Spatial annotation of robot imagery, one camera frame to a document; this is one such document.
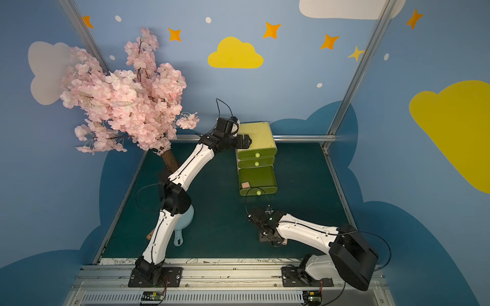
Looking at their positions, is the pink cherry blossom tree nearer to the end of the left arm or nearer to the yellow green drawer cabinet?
the end of the left arm

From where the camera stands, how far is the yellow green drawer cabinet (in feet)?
3.08

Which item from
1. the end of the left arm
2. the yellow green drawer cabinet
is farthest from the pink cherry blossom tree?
the yellow green drawer cabinet
